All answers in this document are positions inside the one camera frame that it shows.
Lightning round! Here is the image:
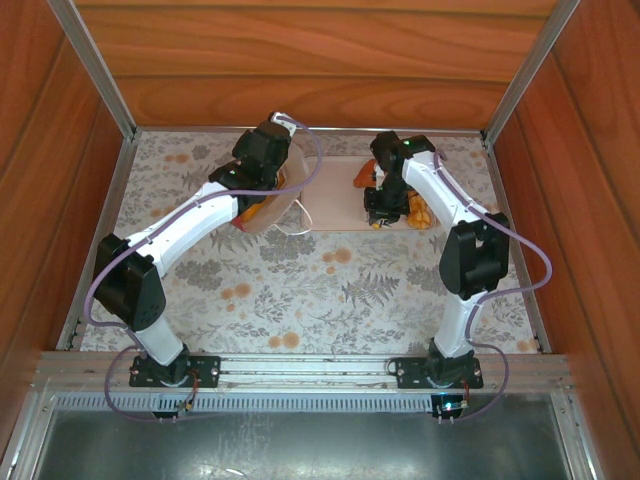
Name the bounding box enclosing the aluminium side frame rail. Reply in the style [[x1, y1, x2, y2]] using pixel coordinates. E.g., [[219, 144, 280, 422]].
[[54, 135, 140, 351], [482, 137, 554, 354]]

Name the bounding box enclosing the aluminium back frame rail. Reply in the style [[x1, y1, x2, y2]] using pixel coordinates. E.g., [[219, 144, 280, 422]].
[[133, 125, 487, 137]]

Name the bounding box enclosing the aluminium frame post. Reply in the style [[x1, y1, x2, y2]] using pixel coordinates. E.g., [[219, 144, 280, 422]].
[[47, 0, 139, 144], [482, 0, 584, 146]]

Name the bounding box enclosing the grey slotted cable duct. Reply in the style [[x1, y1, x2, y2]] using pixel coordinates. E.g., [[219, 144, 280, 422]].
[[52, 392, 436, 414]]

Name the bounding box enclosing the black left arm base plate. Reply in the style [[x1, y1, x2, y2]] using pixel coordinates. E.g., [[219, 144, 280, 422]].
[[128, 354, 222, 389]]

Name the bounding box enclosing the brown fake croissant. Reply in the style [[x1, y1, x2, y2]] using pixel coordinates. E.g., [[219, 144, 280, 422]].
[[353, 158, 380, 189]]

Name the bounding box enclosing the red and white paper bag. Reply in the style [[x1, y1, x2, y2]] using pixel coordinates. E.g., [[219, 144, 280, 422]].
[[232, 143, 315, 236]]

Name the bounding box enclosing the small circuit board green light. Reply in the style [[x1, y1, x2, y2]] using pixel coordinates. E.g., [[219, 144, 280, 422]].
[[430, 393, 471, 420]]

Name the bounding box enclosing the grey metal sheet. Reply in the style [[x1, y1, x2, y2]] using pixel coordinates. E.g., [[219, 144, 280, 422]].
[[34, 409, 574, 480]]

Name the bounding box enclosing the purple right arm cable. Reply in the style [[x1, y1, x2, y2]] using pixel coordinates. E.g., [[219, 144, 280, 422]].
[[433, 148, 555, 425]]

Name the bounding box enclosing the floral table mat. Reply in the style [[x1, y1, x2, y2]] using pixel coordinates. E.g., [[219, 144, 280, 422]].
[[79, 130, 544, 355]]

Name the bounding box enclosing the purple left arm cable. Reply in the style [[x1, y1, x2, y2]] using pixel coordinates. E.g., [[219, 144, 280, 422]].
[[83, 113, 322, 425]]

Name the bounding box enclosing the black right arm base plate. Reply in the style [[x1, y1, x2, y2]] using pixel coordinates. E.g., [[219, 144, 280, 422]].
[[394, 355, 485, 390]]

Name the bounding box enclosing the aluminium mounting rail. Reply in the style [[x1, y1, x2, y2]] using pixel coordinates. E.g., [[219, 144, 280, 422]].
[[32, 351, 574, 396]]

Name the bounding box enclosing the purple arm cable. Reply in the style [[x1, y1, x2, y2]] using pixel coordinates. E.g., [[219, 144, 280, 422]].
[[83, 113, 322, 425], [433, 148, 555, 425]]

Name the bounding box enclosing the pink plastic tray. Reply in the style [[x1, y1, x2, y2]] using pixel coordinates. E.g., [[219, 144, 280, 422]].
[[301, 155, 441, 232]]

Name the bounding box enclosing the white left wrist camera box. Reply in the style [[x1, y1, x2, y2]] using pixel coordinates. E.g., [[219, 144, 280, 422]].
[[268, 111, 302, 137]]

